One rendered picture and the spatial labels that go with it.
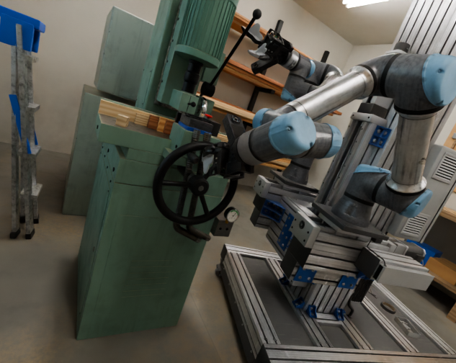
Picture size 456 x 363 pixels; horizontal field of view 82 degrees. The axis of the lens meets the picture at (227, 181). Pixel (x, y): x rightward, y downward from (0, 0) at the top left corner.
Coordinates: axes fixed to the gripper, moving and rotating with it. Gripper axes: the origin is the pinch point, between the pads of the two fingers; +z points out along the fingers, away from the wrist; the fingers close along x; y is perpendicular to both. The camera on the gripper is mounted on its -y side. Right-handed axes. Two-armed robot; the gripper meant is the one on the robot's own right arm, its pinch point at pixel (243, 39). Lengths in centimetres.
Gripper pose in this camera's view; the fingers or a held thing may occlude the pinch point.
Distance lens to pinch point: 112.8
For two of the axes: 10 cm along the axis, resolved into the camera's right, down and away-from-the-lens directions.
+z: -8.3, -1.5, -5.3
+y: 5.3, -4.7, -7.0
